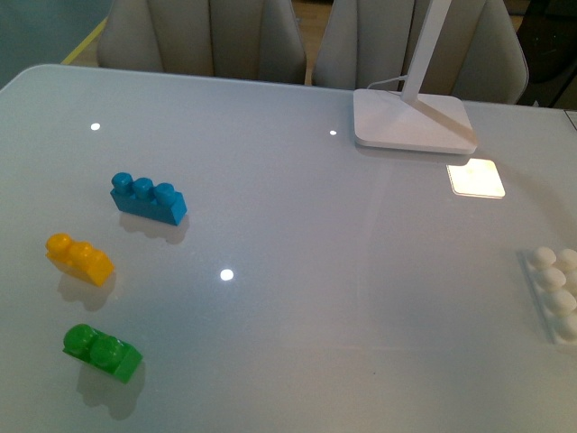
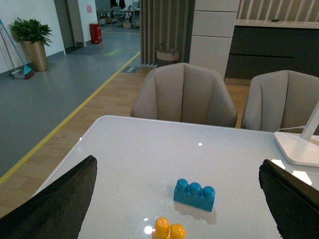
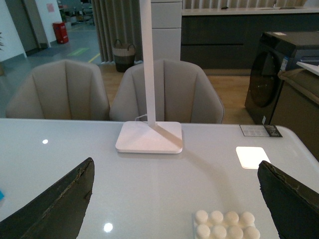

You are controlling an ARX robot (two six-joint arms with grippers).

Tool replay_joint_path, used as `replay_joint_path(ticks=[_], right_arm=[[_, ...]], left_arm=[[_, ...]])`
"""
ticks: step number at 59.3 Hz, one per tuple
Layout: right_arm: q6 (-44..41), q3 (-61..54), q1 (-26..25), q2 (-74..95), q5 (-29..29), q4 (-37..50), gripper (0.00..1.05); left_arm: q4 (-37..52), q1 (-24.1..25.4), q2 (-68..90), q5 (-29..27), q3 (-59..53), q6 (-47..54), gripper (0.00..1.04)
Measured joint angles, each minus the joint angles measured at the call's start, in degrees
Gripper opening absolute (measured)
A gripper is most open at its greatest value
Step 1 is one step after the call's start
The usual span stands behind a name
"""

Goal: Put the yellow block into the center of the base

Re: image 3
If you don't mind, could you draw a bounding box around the dark washing machine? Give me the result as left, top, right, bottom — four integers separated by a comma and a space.
245, 31, 319, 124

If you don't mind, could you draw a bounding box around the red cabinet box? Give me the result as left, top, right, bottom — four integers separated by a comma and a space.
52, 21, 69, 44

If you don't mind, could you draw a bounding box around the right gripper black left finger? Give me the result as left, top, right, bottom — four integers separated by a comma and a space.
0, 157, 95, 239

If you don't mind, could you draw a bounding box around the beige chair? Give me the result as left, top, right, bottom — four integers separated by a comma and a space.
110, 59, 224, 123
5, 60, 110, 120

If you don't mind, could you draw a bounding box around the woven laundry basket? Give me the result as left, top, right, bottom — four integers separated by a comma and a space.
112, 39, 136, 73

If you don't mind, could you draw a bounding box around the blue three-stud block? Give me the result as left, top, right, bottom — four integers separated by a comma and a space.
0, 191, 4, 201

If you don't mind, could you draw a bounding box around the dark label sticker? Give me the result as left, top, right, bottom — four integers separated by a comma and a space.
240, 125, 282, 137

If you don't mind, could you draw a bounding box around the white desk lamp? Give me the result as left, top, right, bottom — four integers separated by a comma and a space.
115, 0, 183, 154

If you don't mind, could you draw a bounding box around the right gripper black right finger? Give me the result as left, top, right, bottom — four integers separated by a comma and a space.
257, 161, 319, 239

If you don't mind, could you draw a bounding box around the white studded base plate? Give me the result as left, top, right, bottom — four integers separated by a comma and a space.
192, 210, 261, 239

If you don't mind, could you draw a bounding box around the right beige chair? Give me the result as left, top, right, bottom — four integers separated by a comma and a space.
110, 59, 224, 123

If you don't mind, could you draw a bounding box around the white tall cabinet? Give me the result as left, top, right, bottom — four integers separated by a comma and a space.
151, 0, 182, 60

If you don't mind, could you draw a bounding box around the grey curtain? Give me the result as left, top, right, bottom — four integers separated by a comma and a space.
91, 0, 143, 62

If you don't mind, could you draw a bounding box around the dark kitchen counter cabinet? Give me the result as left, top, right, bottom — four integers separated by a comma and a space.
180, 7, 319, 69

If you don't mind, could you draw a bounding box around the brown covered furniture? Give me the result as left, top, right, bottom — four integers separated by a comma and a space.
271, 69, 319, 159

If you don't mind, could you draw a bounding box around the left beige chair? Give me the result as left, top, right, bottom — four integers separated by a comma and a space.
5, 60, 110, 120

